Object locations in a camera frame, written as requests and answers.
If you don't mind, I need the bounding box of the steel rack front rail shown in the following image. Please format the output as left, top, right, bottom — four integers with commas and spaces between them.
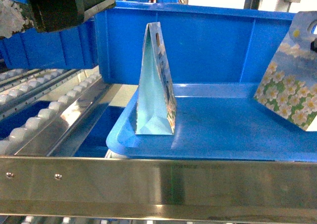
0, 156, 317, 224

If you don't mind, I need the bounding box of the blue plastic tray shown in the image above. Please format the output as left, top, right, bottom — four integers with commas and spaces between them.
106, 83, 317, 162

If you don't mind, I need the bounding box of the blue crate on left rollers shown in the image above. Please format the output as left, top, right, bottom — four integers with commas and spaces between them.
0, 19, 98, 69

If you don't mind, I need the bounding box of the large blue crate behind tray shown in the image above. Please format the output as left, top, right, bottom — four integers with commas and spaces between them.
95, 1, 294, 85

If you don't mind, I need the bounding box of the white roller track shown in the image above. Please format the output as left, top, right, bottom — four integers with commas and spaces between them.
0, 72, 101, 155

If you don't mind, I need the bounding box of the flower gift bag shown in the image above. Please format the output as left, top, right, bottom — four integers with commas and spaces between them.
254, 11, 317, 132
135, 22, 177, 135

